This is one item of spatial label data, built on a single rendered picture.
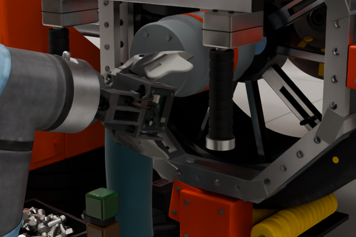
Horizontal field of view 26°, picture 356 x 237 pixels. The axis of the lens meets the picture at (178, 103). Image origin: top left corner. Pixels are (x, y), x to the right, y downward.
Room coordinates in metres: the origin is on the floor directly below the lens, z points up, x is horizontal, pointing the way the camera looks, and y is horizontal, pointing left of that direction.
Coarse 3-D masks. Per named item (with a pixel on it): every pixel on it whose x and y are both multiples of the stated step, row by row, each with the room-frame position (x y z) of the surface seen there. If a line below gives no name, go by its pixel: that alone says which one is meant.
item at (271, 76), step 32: (320, 0) 1.35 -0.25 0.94; (288, 32) 1.44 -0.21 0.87; (256, 64) 1.48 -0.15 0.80; (192, 96) 1.64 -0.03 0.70; (256, 96) 1.44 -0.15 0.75; (288, 96) 1.39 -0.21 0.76; (192, 128) 1.55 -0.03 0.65; (256, 128) 1.43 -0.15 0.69; (224, 160) 1.45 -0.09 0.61; (256, 160) 1.44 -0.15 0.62
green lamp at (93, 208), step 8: (88, 192) 1.15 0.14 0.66; (96, 192) 1.15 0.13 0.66; (104, 192) 1.15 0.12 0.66; (112, 192) 1.15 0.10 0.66; (88, 200) 1.14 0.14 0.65; (96, 200) 1.13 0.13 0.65; (104, 200) 1.12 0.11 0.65; (112, 200) 1.14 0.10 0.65; (88, 208) 1.14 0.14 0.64; (96, 208) 1.13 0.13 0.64; (104, 208) 1.12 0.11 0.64; (112, 208) 1.14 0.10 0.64; (88, 216) 1.14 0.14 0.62; (96, 216) 1.13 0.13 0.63; (104, 216) 1.12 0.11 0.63; (112, 216) 1.14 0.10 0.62
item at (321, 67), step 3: (300, 42) 1.88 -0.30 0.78; (303, 42) 1.88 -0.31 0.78; (297, 45) 1.89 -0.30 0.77; (300, 45) 1.88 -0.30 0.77; (303, 45) 1.88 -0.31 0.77; (324, 51) 1.84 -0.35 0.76; (291, 57) 1.90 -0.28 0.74; (321, 63) 1.85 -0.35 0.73; (321, 66) 1.85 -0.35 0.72; (321, 69) 1.85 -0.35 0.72; (318, 72) 1.85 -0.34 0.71; (321, 72) 1.85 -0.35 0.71; (321, 75) 1.85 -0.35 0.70
